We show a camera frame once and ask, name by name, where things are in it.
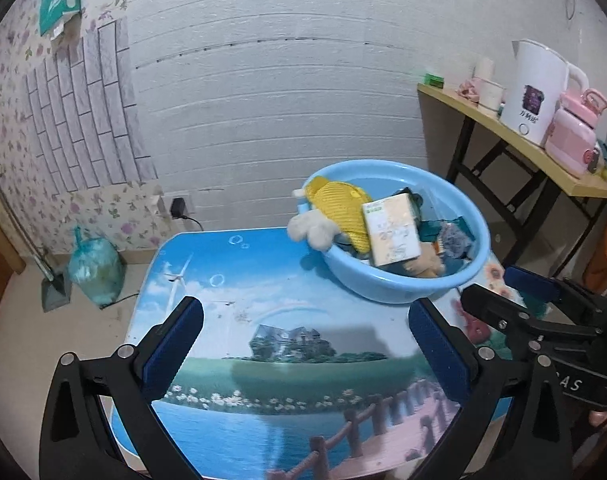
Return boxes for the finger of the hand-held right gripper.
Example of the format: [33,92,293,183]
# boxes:
[460,284,601,361]
[503,265,607,328]

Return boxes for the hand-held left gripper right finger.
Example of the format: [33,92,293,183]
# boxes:
[407,297,574,480]

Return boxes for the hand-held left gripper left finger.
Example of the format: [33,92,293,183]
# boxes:
[38,295,205,480]

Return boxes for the tan toy figure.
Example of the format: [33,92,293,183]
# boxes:
[402,255,447,280]

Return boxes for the grey blue cloth item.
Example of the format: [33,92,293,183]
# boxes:
[439,224,471,261]

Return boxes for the blue plastic basin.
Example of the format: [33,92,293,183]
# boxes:
[296,159,491,305]

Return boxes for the dark green packet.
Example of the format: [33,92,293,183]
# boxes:
[416,217,471,243]

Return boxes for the cream tissue packet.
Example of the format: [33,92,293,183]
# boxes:
[361,194,423,267]

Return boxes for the small black item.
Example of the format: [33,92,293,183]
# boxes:
[388,187,427,211]

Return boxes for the yellow plush toy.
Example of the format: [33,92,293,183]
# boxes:
[288,176,371,256]

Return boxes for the green trash bin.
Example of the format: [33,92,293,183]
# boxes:
[526,292,551,317]

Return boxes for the orange cloth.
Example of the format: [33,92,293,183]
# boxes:
[583,217,607,293]

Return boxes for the teal trash bag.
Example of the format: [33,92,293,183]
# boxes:
[66,226,125,307]

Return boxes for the small printed table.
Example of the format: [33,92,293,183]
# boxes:
[111,227,514,480]

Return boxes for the pink water jug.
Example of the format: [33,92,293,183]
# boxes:
[544,87,607,178]

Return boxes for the wooden folding table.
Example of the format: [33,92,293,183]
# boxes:
[417,82,607,281]

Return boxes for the white paper cup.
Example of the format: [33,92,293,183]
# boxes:
[478,80,507,113]

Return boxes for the white electric kettle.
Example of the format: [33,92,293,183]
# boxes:
[498,39,590,148]

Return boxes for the black charger with cable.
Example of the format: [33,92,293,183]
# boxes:
[170,197,207,231]

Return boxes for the dustpan with long handle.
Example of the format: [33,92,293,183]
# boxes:
[0,175,73,313]

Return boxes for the white wall socket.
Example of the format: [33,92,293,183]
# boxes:
[154,191,197,218]

